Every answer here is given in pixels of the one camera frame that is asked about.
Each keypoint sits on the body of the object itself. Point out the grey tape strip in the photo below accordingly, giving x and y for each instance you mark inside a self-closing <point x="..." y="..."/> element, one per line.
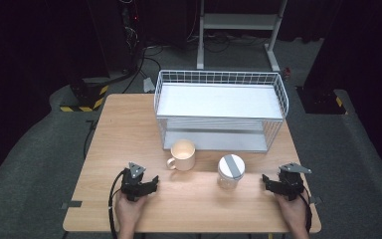
<point x="72" y="204"/>
<point x="315" y="199"/>

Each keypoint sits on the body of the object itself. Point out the white metal stand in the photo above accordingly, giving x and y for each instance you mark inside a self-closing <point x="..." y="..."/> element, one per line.
<point x="238" y="21"/>

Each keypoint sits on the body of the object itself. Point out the grey floor socket box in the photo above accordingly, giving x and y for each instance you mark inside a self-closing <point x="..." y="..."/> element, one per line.
<point x="148" y="85"/>

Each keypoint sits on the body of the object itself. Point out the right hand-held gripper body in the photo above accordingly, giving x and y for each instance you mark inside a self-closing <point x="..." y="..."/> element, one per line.
<point x="291" y="184"/>

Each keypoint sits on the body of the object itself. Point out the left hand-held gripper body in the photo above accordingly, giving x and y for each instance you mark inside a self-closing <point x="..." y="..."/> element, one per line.
<point x="131" y="186"/>

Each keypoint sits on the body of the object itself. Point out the yellow black striped base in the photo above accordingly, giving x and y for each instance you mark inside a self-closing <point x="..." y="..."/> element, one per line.
<point x="86" y="99"/>
<point x="323" y="101"/>

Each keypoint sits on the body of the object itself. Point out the glass jar with white lid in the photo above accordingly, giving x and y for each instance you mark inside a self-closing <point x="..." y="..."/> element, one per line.
<point x="231" y="171"/>

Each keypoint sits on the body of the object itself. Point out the cream ceramic mug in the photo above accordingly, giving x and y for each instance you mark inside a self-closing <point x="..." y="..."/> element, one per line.
<point x="183" y="156"/>

